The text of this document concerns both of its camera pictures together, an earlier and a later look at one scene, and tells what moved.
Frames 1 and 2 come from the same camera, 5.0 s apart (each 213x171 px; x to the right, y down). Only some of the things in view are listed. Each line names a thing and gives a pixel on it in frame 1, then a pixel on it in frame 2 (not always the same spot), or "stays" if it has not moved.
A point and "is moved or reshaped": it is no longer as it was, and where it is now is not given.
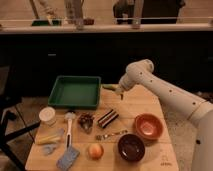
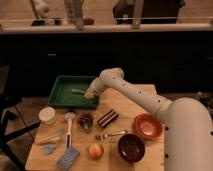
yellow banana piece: x=41 y=140 stays
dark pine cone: x=85 y=121 stays
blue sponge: x=66 y=161 stays
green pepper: x=111 y=86 is moved or reshaped
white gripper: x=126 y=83 -> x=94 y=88
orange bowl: x=148 y=125 stays
